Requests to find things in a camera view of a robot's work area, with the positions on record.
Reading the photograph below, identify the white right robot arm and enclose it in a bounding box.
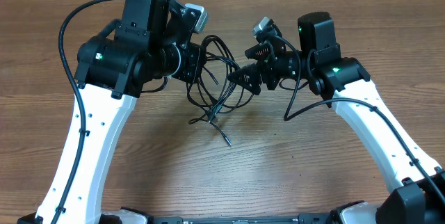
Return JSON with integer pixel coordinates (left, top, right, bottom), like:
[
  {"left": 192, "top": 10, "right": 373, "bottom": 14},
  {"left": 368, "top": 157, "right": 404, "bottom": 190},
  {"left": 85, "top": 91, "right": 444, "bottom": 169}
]
[{"left": 229, "top": 12, "right": 444, "bottom": 223}]

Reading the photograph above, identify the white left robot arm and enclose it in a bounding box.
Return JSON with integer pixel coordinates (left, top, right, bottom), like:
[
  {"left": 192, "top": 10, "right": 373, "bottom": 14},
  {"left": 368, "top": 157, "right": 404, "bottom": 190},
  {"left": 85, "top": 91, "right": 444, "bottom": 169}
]
[{"left": 20, "top": 0, "right": 208, "bottom": 223}]

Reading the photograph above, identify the black USB cable silver plug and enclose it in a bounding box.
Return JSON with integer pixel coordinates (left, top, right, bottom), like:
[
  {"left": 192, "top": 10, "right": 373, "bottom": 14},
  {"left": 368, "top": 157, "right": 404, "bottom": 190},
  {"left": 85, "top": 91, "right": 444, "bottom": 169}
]
[{"left": 186, "top": 35, "right": 257, "bottom": 124}]

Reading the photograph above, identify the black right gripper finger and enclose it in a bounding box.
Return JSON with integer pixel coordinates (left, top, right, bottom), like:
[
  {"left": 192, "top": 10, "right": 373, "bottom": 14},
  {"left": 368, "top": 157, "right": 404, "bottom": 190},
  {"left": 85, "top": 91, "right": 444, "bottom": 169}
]
[
  {"left": 245, "top": 42, "right": 274, "bottom": 60},
  {"left": 227, "top": 63, "right": 262, "bottom": 95}
]

